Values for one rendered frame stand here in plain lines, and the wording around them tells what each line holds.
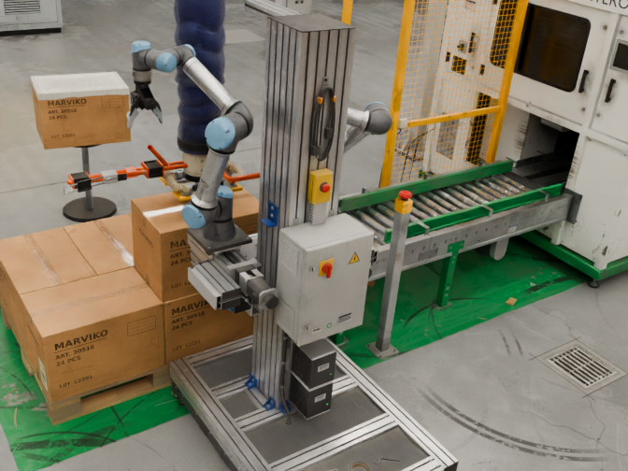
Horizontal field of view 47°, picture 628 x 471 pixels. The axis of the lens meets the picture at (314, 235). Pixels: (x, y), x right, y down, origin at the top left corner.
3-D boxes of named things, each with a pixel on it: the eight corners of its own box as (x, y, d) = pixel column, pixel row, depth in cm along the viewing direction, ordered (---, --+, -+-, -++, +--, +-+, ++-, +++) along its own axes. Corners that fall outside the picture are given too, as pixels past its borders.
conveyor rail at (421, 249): (561, 217, 517) (567, 192, 508) (566, 220, 513) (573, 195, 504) (289, 300, 397) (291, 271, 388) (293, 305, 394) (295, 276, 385)
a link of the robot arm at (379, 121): (390, 144, 332) (288, 115, 324) (387, 135, 342) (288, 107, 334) (398, 121, 327) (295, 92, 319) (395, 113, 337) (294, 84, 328)
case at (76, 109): (119, 122, 555) (116, 71, 536) (131, 141, 524) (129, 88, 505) (36, 129, 530) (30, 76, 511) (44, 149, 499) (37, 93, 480)
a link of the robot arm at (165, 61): (183, 50, 290) (162, 45, 294) (164, 55, 281) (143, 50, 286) (183, 69, 294) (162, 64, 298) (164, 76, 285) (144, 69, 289)
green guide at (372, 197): (501, 165, 554) (504, 155, 549) (511, 171, 546) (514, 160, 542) (332, 206, 471) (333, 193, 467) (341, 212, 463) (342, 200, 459)
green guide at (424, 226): (556, 193, 516) (560, 181, 511) (568, 199, 508) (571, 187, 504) (382, 242, 433) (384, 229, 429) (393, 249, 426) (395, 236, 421)
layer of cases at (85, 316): (188, 254, 483) (187, 201, 464) (263, 334, 412) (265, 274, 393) (0, 301, 421) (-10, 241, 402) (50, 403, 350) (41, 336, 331)
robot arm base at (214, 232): (241, 237, 326) (242, 218, 322) (211, 244, 318) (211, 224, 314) (226, 222, 337) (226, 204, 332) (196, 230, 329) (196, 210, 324)
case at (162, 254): (233, 242, 421) (235, 179, 402) (266, 275, 392) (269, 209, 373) (134, 264, 391) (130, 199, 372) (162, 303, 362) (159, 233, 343)
